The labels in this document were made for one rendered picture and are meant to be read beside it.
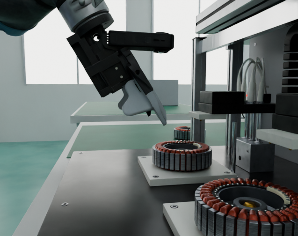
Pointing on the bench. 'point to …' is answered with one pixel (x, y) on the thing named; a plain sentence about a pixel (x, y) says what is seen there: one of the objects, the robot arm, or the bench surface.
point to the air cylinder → (255, 155)
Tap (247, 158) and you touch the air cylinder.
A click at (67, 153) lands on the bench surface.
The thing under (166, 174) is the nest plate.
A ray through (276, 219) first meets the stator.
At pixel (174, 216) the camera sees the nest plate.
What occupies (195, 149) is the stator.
